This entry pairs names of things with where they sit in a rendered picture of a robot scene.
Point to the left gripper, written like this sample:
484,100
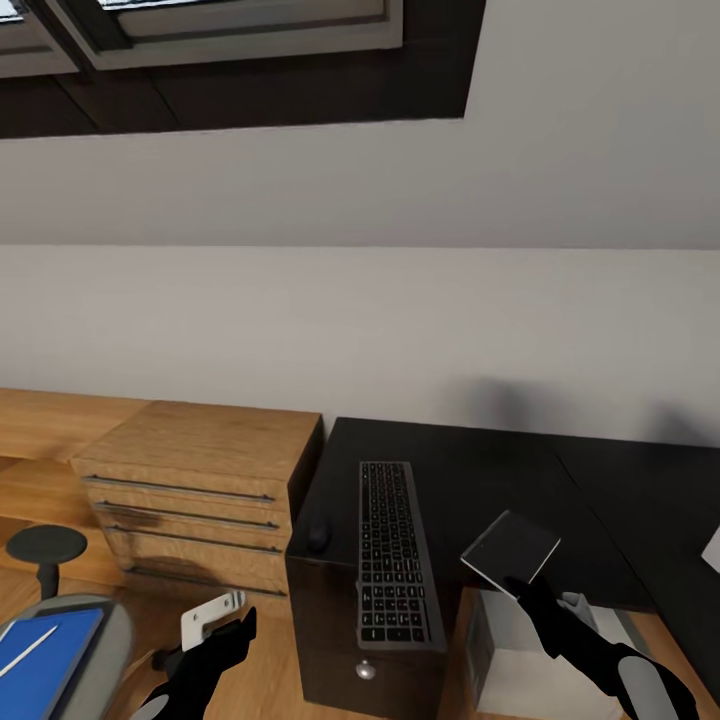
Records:
226,647

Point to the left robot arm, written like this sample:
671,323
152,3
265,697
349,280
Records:
194,668

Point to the folder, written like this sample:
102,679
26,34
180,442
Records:
31,689

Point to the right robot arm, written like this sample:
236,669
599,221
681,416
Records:
646,690

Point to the notebook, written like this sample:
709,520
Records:
511,546

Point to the swivel chair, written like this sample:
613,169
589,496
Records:
105,663

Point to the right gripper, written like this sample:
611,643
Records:
556,627

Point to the keyboard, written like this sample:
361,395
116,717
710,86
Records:
398,606

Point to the pen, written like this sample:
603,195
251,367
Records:
29,649

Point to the mouse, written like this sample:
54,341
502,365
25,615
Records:
320,533

